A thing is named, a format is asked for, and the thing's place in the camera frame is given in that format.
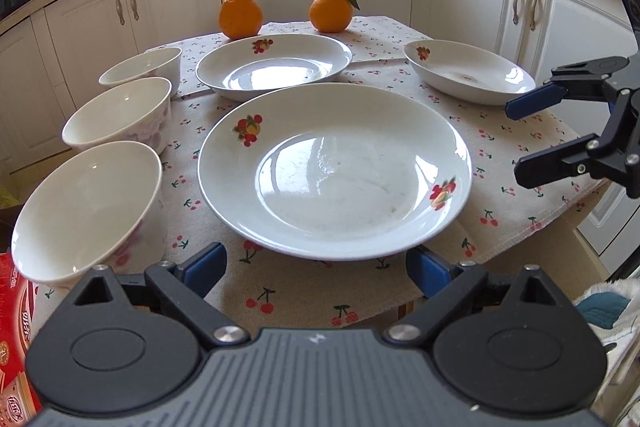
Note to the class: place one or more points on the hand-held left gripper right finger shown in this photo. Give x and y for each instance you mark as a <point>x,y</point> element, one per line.
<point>427,269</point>

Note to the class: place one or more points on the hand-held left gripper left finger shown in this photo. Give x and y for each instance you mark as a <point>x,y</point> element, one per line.
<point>205,264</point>

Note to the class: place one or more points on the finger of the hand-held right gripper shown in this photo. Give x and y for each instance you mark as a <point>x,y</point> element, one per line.
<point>530,103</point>
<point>550,162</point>

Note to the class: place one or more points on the large white fruit-print plate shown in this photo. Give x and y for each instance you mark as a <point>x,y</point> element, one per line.
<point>340,177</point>

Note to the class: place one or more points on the large white bowl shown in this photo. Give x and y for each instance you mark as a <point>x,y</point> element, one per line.
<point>85,207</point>

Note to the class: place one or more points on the white bowl with pink pattern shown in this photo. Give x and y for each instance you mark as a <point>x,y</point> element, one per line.
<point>115,117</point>

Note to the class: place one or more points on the cherry-print tablecloth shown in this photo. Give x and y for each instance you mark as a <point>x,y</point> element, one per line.
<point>500,167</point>

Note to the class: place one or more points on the small white fruit-print plate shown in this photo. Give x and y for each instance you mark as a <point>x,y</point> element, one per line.
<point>465,72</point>

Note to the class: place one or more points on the white and teal cloth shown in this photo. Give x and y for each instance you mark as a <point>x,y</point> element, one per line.
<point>600,312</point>

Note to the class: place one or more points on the small white bowl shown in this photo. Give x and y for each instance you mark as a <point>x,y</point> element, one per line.
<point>150,64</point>

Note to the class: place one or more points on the medium white fruit-print plate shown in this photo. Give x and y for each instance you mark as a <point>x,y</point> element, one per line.
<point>275,67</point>

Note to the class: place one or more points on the red printed carton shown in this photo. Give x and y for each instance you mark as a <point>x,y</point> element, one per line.
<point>15,357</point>

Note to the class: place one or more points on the orange with green leaf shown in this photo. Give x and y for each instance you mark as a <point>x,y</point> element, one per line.
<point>327,12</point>

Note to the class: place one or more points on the bumpy-topped orange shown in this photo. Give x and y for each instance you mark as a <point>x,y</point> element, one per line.
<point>241,17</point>

